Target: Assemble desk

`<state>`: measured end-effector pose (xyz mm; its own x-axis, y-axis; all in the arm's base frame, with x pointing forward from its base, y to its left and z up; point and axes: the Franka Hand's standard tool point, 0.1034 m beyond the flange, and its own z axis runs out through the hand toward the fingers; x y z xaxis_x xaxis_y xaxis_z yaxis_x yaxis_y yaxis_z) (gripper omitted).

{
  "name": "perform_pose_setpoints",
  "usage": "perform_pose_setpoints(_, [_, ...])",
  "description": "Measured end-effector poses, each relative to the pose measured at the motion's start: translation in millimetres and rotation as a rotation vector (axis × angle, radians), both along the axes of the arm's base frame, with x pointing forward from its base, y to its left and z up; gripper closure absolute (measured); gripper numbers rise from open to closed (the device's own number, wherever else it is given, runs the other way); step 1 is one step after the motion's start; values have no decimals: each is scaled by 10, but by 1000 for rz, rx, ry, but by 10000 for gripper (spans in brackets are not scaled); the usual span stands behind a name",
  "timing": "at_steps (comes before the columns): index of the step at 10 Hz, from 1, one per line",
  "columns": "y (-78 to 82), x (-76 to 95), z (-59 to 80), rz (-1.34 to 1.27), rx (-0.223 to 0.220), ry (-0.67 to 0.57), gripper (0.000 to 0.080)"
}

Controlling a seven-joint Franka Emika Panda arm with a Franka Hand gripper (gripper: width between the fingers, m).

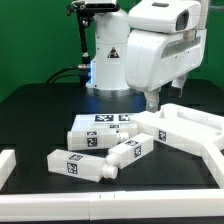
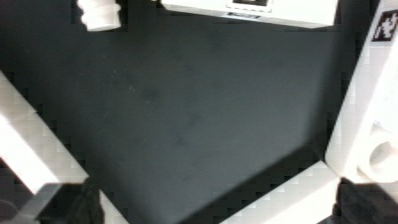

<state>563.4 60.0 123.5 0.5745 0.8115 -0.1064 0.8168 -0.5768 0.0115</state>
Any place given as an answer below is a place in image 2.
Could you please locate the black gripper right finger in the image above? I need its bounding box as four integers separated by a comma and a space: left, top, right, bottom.
332, 179, 398, 224

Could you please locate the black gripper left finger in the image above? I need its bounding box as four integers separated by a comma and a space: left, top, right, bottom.
0, 182, 107, 224

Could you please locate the white desk tabletop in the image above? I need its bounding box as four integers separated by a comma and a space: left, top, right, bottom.
325, 0, 398, 183

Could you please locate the white desk leg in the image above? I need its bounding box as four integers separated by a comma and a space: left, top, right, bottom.
77, 0, 121, 32

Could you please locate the white marker base sheet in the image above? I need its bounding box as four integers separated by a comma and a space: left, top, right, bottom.
160, 0, 340, 28

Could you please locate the white U-shaped fence frame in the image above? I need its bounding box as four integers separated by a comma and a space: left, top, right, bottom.
0, 72, 340, 224

